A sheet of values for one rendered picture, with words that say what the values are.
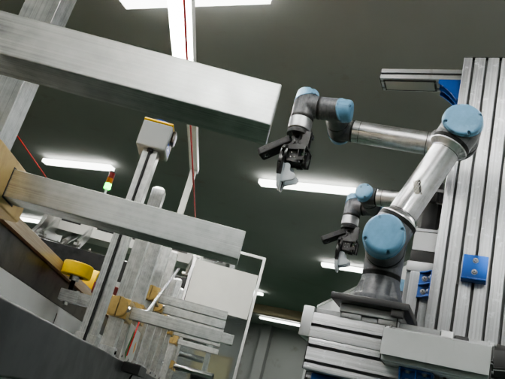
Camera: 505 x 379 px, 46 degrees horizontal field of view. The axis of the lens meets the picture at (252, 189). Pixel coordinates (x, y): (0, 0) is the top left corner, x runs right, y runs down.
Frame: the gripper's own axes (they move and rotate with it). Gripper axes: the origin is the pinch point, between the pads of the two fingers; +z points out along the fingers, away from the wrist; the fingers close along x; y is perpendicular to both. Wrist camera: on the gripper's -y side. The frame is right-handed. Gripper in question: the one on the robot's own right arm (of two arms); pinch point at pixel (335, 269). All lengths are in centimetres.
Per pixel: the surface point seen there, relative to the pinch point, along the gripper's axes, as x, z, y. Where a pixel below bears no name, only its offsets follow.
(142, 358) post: -46, 57, -51
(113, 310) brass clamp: -118, 51, -20
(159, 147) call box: -139, 16, -7
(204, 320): -35, 38, -37
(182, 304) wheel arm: -61, 37, -33
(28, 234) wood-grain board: -147, 43, -27
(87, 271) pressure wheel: -117, 43, -33
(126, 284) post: -115, 44, -21
